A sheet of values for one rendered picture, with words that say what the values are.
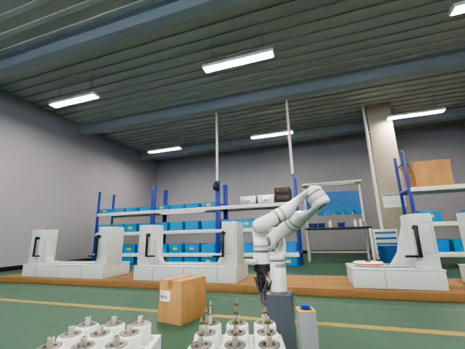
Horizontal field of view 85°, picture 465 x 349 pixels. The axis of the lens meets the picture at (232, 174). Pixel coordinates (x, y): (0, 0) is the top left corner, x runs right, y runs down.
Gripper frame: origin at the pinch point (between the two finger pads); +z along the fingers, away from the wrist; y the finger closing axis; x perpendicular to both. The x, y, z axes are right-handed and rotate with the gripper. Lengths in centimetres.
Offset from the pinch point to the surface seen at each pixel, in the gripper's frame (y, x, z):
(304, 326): -13.7, -10.8, 9.5
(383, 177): 329, -532, -159
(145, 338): 19, 48, 15
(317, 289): 121, -126, 30
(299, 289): 132, -113, 29
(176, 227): 538, -53, -50
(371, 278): 92, -172, 18
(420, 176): 201, -462, -129
